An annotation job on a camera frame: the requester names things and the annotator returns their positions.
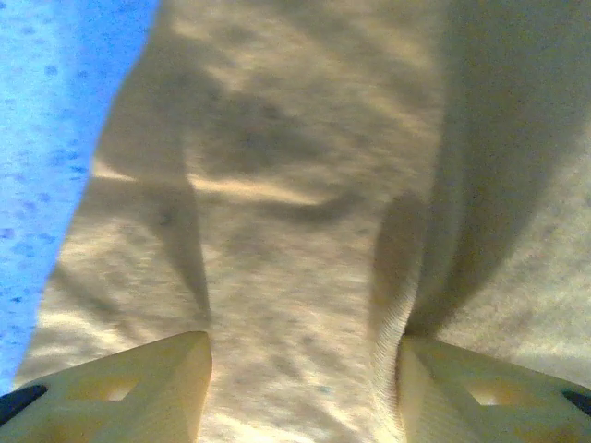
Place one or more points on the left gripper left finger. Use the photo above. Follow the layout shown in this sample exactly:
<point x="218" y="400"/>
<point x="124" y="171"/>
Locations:
<point x="152" y="397"/>

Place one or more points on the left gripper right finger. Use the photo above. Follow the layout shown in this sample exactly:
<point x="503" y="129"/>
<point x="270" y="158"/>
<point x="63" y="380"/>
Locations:
<point x="461" y="401"/>

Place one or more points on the yellow t-shirt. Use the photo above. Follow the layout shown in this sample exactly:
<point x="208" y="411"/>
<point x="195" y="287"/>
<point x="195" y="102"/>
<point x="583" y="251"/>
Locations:
<point x="295" y="184"/>

